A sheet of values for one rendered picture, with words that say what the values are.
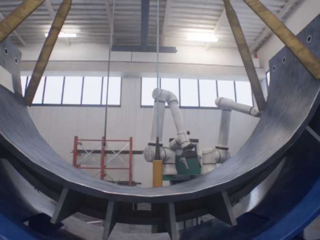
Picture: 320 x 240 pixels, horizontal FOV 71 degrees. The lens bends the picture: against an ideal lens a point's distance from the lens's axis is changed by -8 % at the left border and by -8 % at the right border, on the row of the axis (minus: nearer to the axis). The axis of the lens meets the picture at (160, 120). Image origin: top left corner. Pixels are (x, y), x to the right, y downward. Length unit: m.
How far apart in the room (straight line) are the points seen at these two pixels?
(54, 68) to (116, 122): 4.11
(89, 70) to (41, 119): 3.46
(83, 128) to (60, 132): 1.15
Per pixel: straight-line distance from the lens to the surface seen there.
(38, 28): 13.51
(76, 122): 12.44
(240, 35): 2.06
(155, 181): 2.05
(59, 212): 1.12
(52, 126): 12.78
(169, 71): 12.24
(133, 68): 12.20
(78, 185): 1.07
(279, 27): 1.67
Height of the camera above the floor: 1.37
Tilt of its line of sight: 13 degrees up
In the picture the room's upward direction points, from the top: straight up
